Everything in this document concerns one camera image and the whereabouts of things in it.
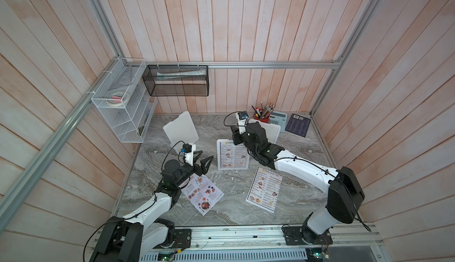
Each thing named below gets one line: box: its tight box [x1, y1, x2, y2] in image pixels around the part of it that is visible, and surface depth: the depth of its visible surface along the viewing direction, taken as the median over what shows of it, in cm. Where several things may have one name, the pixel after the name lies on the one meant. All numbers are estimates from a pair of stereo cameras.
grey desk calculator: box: [269, 110, 288, 133], surface depth 117 cm
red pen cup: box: [251, 100, 275, 124], surface depth 106 cm
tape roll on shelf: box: [106, 91, 126, 107], surface depth 76 cm
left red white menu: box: [178, 173, 225, 217], surface depth 87 cm
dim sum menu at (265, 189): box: [245, 166, 284, 214], surface depth 88 cm
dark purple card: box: [284, 113, 312, 138], surface depth 116 cm
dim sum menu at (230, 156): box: [216, 138, 251, 171], surface depth 89 cm
